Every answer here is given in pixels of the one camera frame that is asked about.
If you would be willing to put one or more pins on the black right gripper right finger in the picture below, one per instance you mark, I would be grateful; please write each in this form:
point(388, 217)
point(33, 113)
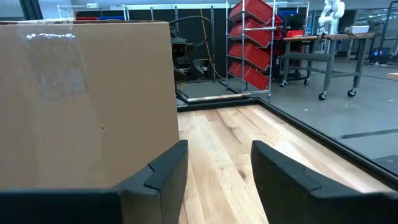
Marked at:
point(286, 199)

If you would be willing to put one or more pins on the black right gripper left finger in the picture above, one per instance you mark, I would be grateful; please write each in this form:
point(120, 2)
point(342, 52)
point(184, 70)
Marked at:
point(161, 193)

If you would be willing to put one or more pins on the brown cardboard shipping box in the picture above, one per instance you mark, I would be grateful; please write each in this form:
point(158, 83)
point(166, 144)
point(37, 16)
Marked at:
point(93, 102)

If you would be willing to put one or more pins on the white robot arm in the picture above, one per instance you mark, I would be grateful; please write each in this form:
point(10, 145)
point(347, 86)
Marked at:
point(332, 12)

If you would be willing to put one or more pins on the wheeled grey workbench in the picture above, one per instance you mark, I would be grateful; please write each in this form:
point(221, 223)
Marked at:
point(329, 46)

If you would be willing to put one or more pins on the white box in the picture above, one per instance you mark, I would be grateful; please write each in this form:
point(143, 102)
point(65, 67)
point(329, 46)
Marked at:
point(357, 29)

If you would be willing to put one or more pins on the black table edge frame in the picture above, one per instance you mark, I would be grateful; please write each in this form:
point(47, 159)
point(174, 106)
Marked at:
point(311, 130)

